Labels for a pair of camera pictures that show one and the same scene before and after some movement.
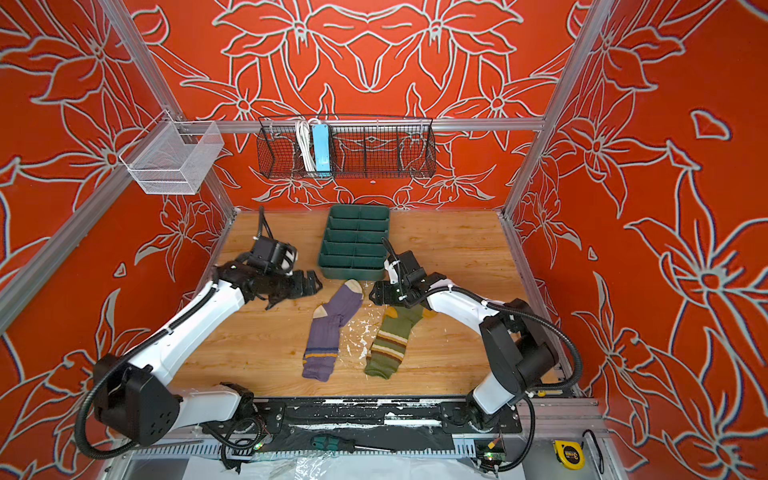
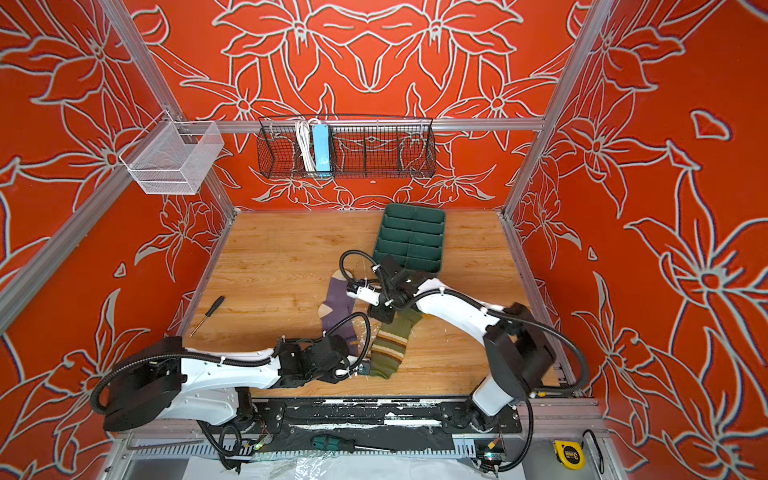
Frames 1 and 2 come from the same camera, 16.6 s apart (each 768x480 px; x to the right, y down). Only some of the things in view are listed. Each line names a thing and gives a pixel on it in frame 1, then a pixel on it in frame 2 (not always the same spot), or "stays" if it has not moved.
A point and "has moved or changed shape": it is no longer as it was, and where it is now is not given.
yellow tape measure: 570,454 stays
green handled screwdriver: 342,443 stays
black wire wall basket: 362,148 stays
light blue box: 322,149 stays
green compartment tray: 353,247 → 414,237
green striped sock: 386,352 stays
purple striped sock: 323,344 has moved or changed shape
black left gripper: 301,288 → 335,377
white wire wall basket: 170,157 stays
